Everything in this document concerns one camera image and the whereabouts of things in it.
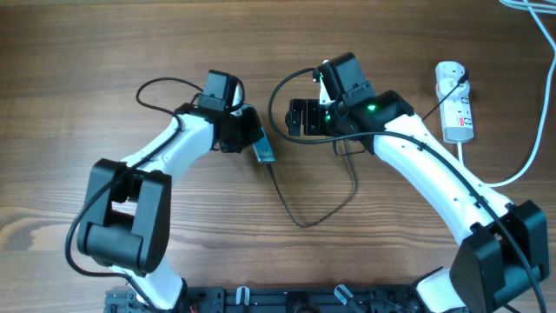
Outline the blue Galaxy smartphone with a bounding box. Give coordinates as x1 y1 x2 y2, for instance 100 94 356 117
252 127 276 164

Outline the black charger cable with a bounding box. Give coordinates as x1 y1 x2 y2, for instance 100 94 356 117
265 71 470 229

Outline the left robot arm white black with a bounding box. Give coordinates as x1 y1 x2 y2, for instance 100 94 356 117
64 70 263 312

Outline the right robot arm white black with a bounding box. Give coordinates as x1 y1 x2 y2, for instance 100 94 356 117
285 53 549 312

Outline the white charger plug adapter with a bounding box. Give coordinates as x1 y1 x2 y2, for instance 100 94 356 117
435 75 470 99

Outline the white power strip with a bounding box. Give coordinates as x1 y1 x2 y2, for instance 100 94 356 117
435 61 473 143

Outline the white power strip cord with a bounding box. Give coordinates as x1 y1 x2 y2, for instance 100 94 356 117
455 0 556 189

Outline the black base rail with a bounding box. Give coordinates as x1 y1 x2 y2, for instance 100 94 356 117
103 284 425 313

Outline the white cable top corner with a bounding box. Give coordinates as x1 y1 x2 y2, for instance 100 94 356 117
498 0 556 16

